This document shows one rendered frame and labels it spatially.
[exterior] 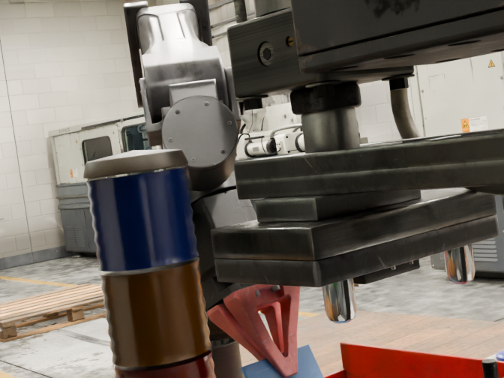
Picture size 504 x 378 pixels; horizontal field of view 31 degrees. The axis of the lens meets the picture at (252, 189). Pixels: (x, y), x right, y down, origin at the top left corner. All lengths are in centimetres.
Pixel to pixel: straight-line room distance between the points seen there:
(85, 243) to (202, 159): 1100
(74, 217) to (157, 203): 1149
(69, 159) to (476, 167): 1132
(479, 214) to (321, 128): 13
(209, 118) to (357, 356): 42
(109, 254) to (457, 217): 35
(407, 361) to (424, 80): 575
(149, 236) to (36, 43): 1210
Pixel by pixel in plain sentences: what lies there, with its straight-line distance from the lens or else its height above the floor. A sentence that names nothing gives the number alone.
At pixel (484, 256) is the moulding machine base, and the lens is 645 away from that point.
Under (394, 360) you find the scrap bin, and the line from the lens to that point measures 98.
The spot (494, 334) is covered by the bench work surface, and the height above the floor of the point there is 90.
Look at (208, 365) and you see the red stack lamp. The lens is 34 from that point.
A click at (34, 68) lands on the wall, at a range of 1235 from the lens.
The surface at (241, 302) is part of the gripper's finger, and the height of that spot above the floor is 107.
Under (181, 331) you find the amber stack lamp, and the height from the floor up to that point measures 113.
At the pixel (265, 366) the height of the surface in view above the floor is 102.
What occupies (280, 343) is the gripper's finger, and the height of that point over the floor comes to 103.
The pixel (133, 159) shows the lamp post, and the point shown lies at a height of 119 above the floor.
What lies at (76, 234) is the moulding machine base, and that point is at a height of 32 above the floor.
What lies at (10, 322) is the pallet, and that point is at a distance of 684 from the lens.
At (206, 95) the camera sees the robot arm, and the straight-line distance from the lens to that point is 68.
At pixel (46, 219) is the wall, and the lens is 1224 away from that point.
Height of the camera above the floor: 120
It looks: 3 degrees down
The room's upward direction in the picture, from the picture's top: 8 degrees counter-clockwise
